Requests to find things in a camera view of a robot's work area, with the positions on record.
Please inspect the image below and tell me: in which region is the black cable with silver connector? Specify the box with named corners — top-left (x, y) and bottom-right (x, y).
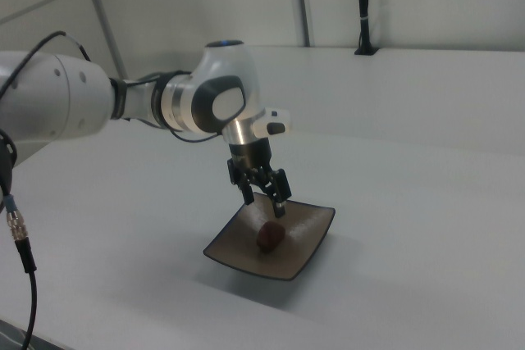
top-left (0, 128), bottom-right (40, 350)

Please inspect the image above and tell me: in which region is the small round brown food item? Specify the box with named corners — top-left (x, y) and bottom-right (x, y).
top-left (256, 220), bottom-right (285, 252)

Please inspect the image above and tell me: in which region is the square brown ceramic plate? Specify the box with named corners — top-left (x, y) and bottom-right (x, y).
top-left (203, 190), bottom-right (337, 283)

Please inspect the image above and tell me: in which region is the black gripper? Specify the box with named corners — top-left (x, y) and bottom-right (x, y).
top-left (226, 138), bottom-right (294, 219)

